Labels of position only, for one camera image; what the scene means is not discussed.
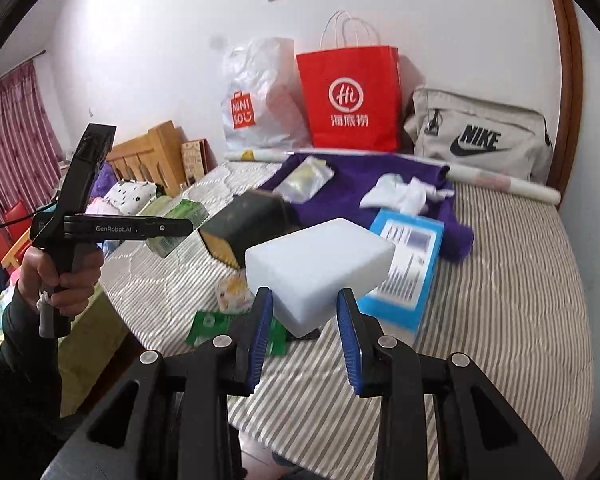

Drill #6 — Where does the person's left forearm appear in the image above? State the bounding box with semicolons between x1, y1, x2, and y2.
0;285;86;480

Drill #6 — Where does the striped quilted mattress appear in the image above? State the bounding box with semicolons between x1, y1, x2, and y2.
100;160;596;451

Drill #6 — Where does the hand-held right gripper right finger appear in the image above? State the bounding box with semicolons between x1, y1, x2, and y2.
336;287;563;480

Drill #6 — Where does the purple cloth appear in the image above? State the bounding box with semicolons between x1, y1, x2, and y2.
257;152;476;261

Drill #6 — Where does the blue cardboard box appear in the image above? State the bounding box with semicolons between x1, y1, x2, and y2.
355;208;446;336

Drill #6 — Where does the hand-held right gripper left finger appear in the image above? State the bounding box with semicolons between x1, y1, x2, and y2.
40;287;276;480

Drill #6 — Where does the green wet wipes packet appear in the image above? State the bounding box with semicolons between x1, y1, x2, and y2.
186;310;290;357

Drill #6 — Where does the red chair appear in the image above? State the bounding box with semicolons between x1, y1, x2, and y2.
2;199;35;241

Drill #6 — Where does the white fabric glove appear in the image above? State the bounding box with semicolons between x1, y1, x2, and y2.
397;177;453;214

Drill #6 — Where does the dark green tin box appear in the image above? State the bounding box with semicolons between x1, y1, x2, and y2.
198;191;301;271

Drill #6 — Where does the white dotted pillow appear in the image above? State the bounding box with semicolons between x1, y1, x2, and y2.
102;180;158;208

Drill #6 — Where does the grey sling bag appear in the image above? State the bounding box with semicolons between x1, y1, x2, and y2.
402;86;555;183

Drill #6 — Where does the patterned paper roll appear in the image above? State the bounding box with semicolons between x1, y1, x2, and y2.
225;147;562;206

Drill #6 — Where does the person's left hand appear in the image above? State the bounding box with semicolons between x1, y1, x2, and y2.
19;247;103;311

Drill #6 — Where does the sticker card packet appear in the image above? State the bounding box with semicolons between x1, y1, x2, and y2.
215;274;257;317

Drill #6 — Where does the wooden headboard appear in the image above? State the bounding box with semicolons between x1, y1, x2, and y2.
105;120;188;198

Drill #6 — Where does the white sponge block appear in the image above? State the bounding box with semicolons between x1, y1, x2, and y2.
245;217;397;338

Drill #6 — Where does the brown patterned book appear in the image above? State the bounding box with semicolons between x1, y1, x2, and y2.
181;139;216;183

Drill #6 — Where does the white plastic shopping bag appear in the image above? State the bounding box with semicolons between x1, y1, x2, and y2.
222;36;313;152

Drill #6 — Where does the pink red curtain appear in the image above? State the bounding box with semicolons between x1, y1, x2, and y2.
0;60;66;221

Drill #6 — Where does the yellow mesh pouch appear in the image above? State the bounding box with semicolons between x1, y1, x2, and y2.
274;156;335;204

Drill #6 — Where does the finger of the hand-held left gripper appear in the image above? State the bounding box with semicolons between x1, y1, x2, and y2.
145;215;195;239

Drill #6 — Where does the red paper bag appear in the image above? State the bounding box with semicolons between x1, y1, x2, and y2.
295;10;401;153

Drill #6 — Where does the purple fuzzy cushion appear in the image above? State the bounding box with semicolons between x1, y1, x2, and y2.
91;165;113;198

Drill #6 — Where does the wooden door frame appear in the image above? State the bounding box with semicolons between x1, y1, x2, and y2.
542;0;581;191

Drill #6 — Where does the pale green packet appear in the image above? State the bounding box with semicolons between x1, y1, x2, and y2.
146;198;210;259

